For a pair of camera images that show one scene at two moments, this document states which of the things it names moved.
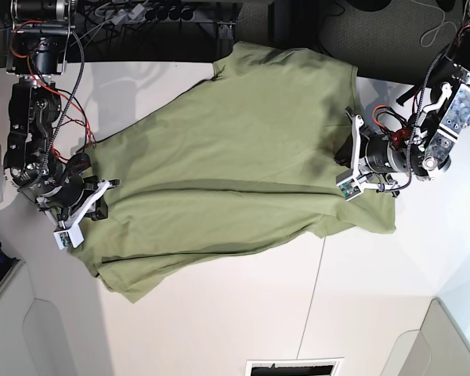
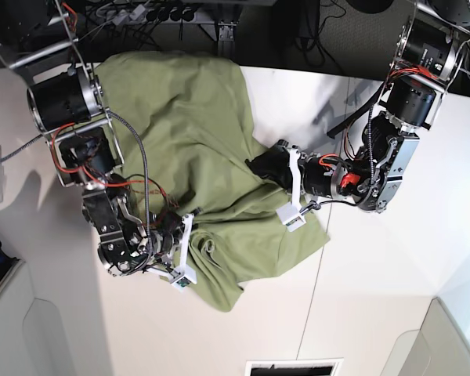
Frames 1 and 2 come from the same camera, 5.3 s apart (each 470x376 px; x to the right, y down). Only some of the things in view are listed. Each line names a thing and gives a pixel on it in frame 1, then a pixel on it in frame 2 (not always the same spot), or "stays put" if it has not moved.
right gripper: x=344 y=155 -> x=273 y=164
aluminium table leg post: x=225 y=39 stays put
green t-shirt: x=243 y=162 -> x=186 y=134
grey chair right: x=439 y=348 stays put
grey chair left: x=25 y=336 stays put
